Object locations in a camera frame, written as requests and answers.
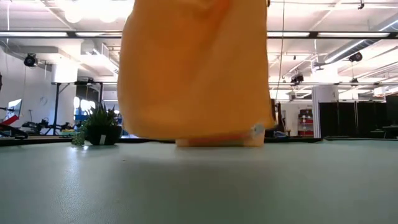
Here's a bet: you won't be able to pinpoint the orange microfiber towel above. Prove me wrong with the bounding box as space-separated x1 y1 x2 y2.
116 0 275 141

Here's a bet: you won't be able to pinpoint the translucent plastic bin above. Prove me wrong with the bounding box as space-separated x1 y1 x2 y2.
175 134 266 148

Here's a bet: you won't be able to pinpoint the teal table mat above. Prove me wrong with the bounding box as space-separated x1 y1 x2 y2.
0 139 398 224

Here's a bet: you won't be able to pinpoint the small potted plant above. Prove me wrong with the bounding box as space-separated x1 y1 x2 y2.
71 101 124 147

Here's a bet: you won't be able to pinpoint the red and white shelf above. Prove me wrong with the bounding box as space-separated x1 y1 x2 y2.
297 108 314 137

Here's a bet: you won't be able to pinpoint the black partition panels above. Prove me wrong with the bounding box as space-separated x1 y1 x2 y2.
318 94 398 140

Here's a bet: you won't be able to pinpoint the black metal stand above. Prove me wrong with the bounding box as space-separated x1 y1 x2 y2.
50 80 104 135

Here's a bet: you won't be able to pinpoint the black overhead light beam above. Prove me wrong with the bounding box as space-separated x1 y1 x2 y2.
0 30 398 40

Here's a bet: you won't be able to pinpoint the lit computer monitor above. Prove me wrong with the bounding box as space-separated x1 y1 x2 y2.
4 98 24 122

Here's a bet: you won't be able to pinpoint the black hanging camera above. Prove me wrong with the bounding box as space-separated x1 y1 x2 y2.
23 52 39 68
348 51 363 63

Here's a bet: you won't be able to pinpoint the black table frame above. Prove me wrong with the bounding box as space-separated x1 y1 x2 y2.
0 135 398 147

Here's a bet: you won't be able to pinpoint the red strap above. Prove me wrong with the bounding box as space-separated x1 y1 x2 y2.
0 114 18 127

